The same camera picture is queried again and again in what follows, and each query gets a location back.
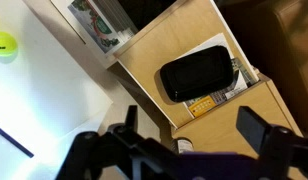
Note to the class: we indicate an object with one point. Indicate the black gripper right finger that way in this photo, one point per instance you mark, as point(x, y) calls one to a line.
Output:
point(252, 128)

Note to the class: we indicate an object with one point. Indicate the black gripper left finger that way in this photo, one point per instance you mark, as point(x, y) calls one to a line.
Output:
point(131, 117)

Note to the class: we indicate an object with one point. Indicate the white paper booklet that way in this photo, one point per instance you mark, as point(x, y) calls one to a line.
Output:
point(240, 85)

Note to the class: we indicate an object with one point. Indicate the yellow card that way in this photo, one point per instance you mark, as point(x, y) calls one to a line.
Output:
point(202, 106)

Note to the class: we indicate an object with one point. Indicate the black plastic tray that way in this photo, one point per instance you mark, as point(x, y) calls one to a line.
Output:
point(197, 73)

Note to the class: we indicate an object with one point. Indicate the brown cardboard box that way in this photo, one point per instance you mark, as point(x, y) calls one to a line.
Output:
point(294, 30)

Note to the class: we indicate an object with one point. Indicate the light wooden nightstand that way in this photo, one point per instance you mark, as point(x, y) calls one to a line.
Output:
point(194, 30)

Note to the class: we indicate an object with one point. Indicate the yellow-green tennis ball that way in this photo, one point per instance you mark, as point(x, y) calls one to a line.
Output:
point(4, 43)

